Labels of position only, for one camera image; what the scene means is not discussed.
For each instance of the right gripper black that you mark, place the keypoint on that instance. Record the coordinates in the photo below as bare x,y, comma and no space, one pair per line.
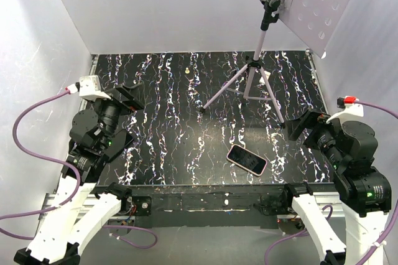
314,119

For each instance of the tripod stand silver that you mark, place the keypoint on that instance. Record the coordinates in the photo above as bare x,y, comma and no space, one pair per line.
254,64

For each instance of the aluminium rail frame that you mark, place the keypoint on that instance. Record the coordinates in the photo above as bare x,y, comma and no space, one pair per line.
224,167

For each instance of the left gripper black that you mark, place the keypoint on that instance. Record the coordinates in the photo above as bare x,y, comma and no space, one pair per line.
134,96

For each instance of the pink phone case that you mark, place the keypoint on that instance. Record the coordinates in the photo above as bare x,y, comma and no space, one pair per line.
247,160

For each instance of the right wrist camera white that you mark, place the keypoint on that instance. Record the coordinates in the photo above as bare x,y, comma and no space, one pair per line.
350,110

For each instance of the black smartphone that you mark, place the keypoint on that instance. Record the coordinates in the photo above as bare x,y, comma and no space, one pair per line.
246,159

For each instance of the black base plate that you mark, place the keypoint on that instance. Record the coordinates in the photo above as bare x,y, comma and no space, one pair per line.
163,206

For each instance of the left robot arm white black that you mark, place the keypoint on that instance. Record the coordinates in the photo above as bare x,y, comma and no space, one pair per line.
95,141

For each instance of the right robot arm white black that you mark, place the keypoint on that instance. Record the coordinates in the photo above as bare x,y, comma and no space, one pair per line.
365,194

